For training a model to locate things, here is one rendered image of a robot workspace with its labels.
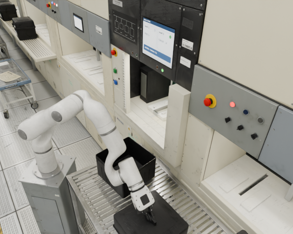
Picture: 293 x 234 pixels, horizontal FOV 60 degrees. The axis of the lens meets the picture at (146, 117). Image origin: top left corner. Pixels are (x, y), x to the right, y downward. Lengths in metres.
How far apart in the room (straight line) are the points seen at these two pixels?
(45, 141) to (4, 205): 1.24
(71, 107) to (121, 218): 0.63
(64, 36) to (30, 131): 1.94
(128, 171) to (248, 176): 0.78
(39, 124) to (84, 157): 1.56
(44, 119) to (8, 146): 2.01
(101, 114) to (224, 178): 0.87
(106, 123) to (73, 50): 2.28
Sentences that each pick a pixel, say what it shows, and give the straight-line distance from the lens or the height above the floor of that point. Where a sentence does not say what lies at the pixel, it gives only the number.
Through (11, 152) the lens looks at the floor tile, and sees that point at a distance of 3.33.
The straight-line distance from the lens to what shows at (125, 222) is 1.41.
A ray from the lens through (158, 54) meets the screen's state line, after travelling 1.50.
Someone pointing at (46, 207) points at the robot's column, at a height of 0.51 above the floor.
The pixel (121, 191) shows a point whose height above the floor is 0.82.
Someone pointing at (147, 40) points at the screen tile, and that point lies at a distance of 1.57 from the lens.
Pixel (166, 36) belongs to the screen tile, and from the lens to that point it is 1.41.
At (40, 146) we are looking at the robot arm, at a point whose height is 1.00.
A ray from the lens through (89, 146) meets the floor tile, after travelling 3.13.
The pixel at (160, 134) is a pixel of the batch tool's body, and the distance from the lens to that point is 1.89.
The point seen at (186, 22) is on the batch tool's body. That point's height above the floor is 1.74.
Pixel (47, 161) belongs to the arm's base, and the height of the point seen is 0.87.
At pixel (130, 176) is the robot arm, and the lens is 1.31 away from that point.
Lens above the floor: 2.05
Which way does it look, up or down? 35 degrees down
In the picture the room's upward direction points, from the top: 2 degrees clockwise
